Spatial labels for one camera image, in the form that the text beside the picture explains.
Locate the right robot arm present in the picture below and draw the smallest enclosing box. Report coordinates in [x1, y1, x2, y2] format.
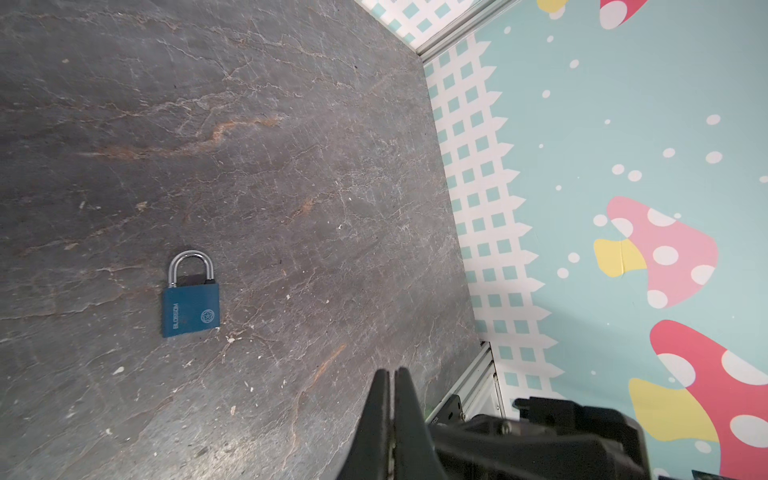
[429, 397, 651, 479]

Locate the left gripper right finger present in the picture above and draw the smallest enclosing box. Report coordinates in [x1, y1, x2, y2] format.
[393, 367, 447, 480]

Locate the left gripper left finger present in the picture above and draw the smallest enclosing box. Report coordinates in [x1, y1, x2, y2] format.
[337, 369, 390, 480]

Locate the blue padlock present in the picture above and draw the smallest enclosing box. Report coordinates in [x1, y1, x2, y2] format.
[161, 250, 221, 338]

